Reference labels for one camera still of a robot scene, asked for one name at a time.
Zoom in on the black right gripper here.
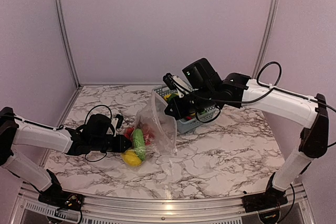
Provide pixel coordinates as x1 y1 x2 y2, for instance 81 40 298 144
164 85 216 120

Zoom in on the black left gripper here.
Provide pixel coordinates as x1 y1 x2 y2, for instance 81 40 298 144
91 134 133 153

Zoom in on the clear zip top bag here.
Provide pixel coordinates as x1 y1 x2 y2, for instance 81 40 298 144
129 91 177 166

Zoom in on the red fake grape bunch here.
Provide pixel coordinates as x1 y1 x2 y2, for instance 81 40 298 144
123 123 155 146

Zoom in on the green fake bitter gourd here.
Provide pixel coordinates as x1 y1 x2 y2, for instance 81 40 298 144
132 129 146 161

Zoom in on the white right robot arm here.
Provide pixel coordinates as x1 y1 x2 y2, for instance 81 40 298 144
163 58 329 207

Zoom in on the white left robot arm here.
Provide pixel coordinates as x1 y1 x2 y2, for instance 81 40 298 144
1 107 132 211

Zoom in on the small yellow fake corn cob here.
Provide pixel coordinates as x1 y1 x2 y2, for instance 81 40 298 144
121 150 142 167

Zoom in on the light blue perforated plastic basket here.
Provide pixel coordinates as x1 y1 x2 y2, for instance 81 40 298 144
152 86 219 134

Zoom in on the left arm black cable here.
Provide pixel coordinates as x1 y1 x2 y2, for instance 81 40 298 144
0 104 116 162

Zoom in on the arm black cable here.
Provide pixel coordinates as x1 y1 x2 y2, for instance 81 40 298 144
0 104 116 162
170 61 336 148

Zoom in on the aluminium front rail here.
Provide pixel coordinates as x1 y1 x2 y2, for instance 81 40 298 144
10 179 316 224

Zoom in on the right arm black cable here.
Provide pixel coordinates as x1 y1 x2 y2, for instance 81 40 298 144
170 61 336 148

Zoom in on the left aluminium corner post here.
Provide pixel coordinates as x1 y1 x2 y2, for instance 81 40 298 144
54 0 81 89

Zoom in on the aluminium corner post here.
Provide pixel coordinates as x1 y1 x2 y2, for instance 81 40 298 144
252 0 279 78
54 0 81 89

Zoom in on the right aluminium corner post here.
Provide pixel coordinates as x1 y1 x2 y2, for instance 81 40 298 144
252 0 279 78

